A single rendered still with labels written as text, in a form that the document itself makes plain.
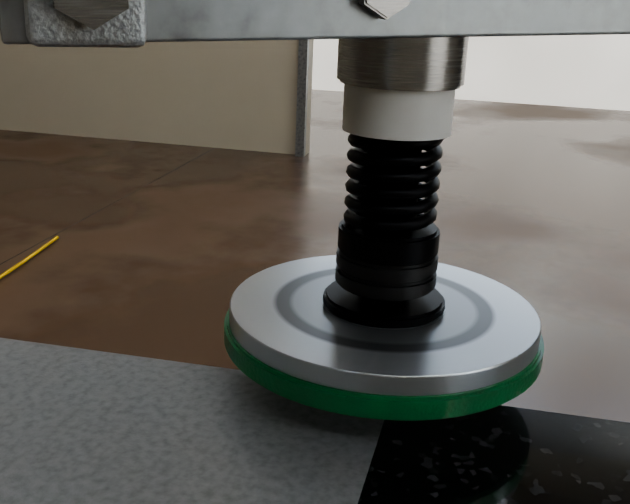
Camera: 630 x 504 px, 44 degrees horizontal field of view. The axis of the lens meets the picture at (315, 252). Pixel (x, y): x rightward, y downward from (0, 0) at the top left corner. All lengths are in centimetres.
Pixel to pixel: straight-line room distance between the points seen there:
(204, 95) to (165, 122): 36
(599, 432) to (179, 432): 27
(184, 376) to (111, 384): 5
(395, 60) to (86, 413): 29
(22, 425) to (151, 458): 9
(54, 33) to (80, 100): 555
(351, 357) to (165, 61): 516
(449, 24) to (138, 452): 30
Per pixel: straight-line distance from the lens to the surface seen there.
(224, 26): 39
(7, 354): 62
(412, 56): 46
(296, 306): 53
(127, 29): 36
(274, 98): 535
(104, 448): 49
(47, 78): 600
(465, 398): 46
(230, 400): 53
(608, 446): 53
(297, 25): 41
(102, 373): 57
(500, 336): 51
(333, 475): 46
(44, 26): 35
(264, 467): 47
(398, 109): 47
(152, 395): 54
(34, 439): 51
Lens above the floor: 109
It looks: 19 degrees down
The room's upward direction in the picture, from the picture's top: 2 degrees clockwise
